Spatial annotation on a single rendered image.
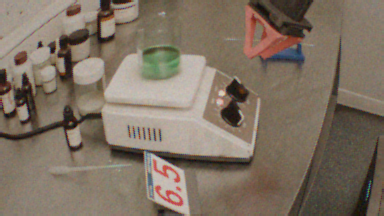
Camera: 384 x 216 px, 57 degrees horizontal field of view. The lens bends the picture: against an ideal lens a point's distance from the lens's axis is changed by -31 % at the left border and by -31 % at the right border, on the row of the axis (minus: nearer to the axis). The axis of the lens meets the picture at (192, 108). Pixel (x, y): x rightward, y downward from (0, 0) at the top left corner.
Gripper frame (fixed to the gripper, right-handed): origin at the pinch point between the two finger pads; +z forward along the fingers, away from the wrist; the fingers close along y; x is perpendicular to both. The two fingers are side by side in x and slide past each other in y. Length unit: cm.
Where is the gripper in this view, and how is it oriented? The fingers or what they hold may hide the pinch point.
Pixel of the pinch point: (257, 51)
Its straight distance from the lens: 65.2
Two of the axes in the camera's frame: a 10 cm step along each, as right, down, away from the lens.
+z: -4.6, 6.9, 5.6
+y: -7.0, 1.1, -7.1
